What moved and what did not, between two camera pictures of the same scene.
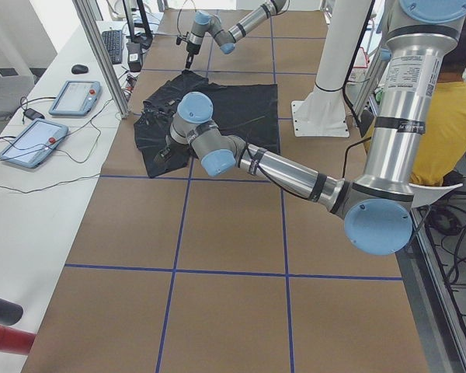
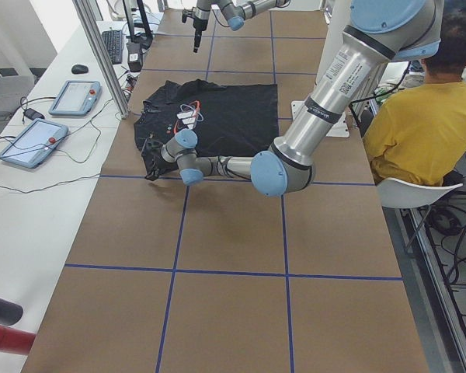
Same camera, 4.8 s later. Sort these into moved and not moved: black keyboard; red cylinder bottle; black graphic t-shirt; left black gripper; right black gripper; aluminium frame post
Moved: right black gripper; left black gripper
Not moved: red cylinder bottle; black graphic t-shirt; aluminium frame post; black keyboard
